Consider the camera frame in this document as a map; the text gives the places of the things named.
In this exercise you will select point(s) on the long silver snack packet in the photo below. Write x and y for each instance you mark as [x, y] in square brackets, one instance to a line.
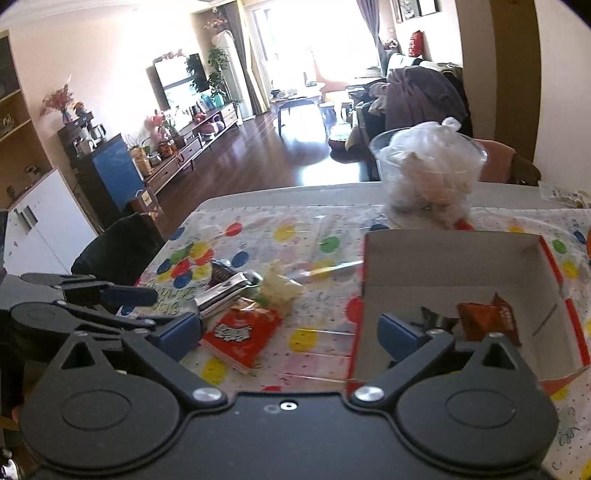
[226, 295]

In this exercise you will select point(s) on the pale green snack packet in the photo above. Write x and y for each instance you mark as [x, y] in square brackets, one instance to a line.
[281, 286]

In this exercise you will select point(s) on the red cardboard box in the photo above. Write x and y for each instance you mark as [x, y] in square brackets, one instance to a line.
[461, 258]

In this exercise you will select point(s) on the white plastic bag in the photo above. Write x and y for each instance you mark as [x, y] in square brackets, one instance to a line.
[429, 170]

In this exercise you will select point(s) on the white standing air conditioner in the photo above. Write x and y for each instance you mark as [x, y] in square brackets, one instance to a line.
[233, 74]

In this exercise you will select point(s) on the blue board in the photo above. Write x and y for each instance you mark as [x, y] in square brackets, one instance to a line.
[117, 170]

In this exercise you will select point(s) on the black framed wall picture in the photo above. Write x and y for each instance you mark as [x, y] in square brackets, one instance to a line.
[411, 9]
[428, 7]

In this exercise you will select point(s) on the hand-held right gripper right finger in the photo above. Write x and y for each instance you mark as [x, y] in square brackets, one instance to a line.
[401, 337]

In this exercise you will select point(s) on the brown paper bag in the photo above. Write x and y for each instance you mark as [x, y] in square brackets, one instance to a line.
[147, 201]

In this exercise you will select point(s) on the pink artificial flowers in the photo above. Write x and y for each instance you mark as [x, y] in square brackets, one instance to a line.
[217, 21]

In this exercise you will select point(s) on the wooden television cabinet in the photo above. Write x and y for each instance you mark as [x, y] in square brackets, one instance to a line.
[194, 147]

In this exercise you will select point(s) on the wooden coffee table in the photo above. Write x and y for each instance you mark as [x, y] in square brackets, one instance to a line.
[295, 99]

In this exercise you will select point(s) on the coffee machine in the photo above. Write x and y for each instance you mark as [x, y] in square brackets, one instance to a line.
[87, 136]

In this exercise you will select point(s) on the green potted plant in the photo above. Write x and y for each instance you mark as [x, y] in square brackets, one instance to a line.
[218, 69]

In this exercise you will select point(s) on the balloon print tablecloth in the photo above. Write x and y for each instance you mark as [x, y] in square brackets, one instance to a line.
[314, 318]

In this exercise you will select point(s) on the wooden dining chair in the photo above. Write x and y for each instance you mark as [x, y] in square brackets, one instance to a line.
[524, 170]

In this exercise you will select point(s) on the reddish brown snack packet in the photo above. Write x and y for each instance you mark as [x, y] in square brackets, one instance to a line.
[489, 318]

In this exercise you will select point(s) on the pink flowers in vase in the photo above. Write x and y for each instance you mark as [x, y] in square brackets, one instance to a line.
[57, 101]

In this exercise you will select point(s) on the red snack packet white print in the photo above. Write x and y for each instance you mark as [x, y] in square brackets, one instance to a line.
[240, 337]

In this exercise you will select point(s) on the flat screen television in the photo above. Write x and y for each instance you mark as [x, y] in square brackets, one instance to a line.
[178, 81]

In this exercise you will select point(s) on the clear plastic tub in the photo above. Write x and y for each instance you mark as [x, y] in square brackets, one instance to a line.
[378, 147]

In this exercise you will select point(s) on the wooden wall shelf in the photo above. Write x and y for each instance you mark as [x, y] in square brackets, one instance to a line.
[14, 138]

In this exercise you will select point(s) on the dark brown snack packet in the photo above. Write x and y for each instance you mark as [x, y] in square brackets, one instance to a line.
[222, 273]

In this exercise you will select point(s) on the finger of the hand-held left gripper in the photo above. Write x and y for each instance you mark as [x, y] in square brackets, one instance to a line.
[115, 321]
[134, 296]

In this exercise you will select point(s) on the grey curtain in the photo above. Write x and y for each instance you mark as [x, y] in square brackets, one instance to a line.
[249, 60]
[369, 27]

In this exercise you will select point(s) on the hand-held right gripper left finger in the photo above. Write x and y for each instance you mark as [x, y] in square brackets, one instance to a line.
[182, 334]

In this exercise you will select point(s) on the red floor cushion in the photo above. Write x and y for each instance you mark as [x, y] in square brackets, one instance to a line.
[344, 145]

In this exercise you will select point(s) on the small black candy wrapper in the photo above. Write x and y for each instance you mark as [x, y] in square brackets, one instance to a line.
[438, 318]

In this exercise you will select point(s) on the pile of grey clothes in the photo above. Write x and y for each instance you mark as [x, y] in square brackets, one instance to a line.
[420, 97]

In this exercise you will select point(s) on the white cabinet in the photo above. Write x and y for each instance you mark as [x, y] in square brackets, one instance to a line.
[51, 221]

